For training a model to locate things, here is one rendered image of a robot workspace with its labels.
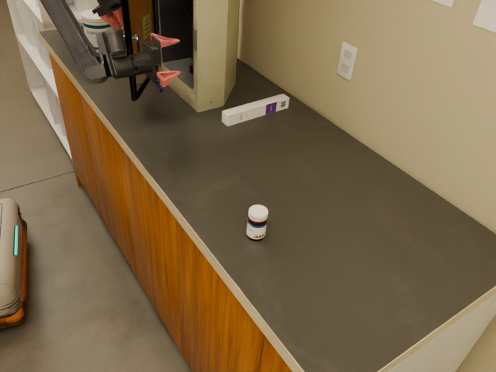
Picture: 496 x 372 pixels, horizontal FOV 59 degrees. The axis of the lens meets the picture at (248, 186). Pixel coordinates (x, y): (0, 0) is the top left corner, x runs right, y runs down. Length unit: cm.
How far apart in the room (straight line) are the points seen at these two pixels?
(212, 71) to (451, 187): 85
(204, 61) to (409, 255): 89
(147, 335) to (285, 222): 108
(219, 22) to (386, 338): 106
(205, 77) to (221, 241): 67
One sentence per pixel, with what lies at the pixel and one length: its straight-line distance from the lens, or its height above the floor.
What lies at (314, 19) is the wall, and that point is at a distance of 168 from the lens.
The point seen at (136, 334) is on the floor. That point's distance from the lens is 208.
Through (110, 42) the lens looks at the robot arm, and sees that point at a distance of 130.
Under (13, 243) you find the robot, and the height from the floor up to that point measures 25.
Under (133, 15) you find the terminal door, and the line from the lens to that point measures 154.
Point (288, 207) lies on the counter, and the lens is 122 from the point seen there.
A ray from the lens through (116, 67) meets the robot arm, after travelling 129.
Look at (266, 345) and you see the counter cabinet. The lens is 109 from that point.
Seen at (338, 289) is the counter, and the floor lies 94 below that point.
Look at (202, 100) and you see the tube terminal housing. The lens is 160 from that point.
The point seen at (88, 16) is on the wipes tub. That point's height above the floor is 109.
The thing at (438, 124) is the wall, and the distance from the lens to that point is 140.
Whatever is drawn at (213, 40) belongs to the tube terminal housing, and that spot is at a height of 119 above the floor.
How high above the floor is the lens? 173
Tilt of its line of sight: 38 degrees down
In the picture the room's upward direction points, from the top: 5 degrees clockwise
